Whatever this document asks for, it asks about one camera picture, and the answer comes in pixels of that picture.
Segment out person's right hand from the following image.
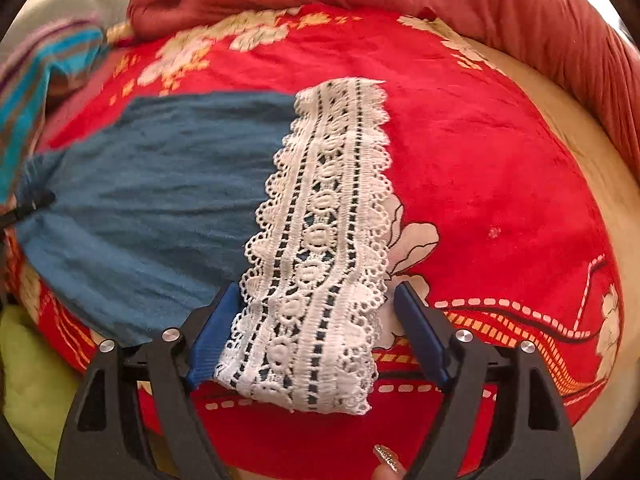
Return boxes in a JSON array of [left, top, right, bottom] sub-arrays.
[[372, 444, 408, 480]]

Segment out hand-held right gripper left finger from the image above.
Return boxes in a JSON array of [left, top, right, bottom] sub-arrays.
[[54, 282, 246, 480]]

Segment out blue pants with lace hem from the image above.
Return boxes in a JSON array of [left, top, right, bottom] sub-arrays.
[[15, 76, 396, 416]]

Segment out yellow-green cloth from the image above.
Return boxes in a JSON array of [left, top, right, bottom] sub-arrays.
[[0, 305, 91, 476]]

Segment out striped towel pillow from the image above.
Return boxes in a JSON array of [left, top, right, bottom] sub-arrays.
[[0, 17, 108, 201]]

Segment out red floral blanket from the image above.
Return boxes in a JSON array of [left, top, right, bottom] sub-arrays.
[[10, 4, 626, 480]]

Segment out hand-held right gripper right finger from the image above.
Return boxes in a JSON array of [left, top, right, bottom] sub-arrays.
[[395, 280, 583, 480]]

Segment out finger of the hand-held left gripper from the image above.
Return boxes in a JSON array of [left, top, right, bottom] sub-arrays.
[[0, 191, 56, 228]]

